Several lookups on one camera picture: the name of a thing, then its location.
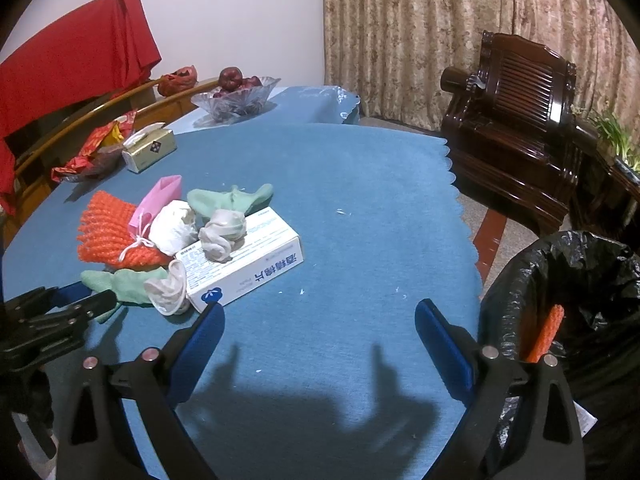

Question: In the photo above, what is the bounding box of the pile of red apples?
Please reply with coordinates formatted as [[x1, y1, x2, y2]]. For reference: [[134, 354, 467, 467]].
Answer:
[[212, 66, 263, 100]]

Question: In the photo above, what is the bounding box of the glass snack dish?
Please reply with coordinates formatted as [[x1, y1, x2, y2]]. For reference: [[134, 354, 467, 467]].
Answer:
[[70, 147, 126, 183]]

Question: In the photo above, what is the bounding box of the blue felt tablecloth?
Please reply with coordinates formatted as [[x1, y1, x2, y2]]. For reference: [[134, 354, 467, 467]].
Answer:
[[0, 122, 483, 480]]

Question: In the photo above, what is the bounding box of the white paper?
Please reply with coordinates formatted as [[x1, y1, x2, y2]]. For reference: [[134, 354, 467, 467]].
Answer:
[[149, 200, 199, 256]]

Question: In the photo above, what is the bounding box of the pink paper bag with string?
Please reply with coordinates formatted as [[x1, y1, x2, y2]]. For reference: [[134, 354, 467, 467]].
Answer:
[[128, 175, 183, 252]]

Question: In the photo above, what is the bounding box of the red cloth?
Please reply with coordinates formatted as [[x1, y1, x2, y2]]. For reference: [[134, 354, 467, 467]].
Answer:
[[0, 0, 162, 213]]

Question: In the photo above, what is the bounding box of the orange foam net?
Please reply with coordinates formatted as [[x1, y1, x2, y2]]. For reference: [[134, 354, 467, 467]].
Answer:
[[77, 191, 173, 266], [520, 305, 566, 364]]

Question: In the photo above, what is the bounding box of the dark wooden side table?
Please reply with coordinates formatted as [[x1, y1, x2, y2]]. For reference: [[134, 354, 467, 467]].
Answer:
[[570, 155, 640, 246]]

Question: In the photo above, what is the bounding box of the light blue printed tablecloth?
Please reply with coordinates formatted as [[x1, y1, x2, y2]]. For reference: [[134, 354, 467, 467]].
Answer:
[[162, 85, 362, 136]]

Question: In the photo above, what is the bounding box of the potted green plant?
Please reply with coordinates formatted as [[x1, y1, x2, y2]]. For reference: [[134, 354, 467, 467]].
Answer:
[[590, 110, 640, 173]]

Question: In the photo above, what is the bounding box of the white cardboard box blue print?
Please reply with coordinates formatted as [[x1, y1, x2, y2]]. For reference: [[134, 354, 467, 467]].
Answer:
[[174, 206, 305, 313]]

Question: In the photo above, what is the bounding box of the dark wooden armchair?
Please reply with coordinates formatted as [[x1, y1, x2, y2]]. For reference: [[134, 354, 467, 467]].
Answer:
[[440, 30, 598, 235]]

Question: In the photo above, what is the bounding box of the glass fruit bowl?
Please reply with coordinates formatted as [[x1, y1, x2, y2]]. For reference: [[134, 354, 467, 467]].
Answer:
[[190, 76, 282, 123]]

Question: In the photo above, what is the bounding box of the trash bin with black bag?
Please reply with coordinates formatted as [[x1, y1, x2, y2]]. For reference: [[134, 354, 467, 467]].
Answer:
[[477, 230, 640, 480]]

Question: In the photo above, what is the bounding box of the beige patterned curtain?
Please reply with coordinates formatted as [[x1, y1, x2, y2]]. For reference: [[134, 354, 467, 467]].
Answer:
[[321, 0, 640, 136]]

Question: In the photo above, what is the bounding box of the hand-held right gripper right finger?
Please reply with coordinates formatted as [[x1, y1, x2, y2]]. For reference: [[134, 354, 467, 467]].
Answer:
[[415, 298, 586, 480]]

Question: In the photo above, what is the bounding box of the cream tissue box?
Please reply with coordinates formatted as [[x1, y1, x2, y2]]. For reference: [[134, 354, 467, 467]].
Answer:
[[121, 122, 178, 174]]

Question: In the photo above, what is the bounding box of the light wooden cabinet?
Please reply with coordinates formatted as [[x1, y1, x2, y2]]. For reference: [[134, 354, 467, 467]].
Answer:
[[0, 76, 221, 246]]

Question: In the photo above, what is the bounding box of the pile of red snack packets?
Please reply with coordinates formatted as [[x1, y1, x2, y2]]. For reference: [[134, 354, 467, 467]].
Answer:
[[50, 110, 138, 183]]

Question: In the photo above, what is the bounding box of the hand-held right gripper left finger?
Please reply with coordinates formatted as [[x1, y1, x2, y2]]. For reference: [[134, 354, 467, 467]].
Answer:
[[55, 302, 227, 480]]

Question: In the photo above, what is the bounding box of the green glove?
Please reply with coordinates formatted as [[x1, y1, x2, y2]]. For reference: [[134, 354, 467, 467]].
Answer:
[[187, 183, 275, 222], [80, 266, 169, 323]]

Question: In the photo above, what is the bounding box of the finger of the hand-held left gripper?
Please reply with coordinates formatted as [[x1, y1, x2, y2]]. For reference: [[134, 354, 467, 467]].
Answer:
[[0, 290, 117, 348], [2, 281, 98, 313]]

